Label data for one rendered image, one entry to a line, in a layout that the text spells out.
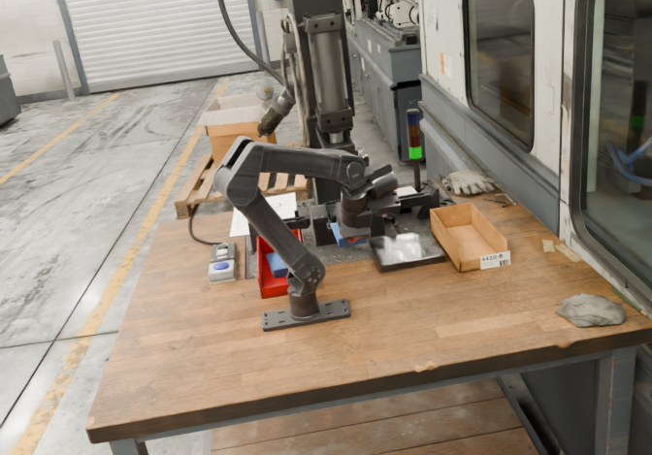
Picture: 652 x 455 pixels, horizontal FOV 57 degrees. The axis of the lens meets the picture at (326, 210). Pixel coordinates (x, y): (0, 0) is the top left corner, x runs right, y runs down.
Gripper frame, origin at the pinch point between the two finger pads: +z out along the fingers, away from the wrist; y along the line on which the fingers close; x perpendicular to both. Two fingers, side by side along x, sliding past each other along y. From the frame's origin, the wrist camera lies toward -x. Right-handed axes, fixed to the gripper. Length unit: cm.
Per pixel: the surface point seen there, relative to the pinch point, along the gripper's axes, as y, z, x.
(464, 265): -10.8, 2.3, -25.6
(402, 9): 344, 182, -121
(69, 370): 52, 152, 123
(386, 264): -4.6, 6.6, -8.1
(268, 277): 0.5, 12.3, 21.6
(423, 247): 0.0, 8.9, -19.3
